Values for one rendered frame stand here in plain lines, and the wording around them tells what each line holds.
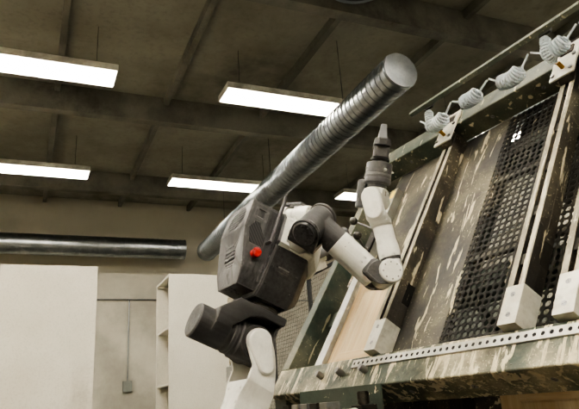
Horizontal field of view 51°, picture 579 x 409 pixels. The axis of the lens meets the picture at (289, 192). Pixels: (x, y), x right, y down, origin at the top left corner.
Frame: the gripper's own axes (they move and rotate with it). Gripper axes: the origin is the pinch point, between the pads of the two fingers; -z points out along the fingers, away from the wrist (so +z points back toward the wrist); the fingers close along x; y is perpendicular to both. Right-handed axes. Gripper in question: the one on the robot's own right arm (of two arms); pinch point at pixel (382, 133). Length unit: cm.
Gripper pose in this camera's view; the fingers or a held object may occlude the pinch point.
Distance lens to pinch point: 208.9
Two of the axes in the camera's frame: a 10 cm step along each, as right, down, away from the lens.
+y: 9.9, 1.2, -0.9
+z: -1.3, 9.8, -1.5
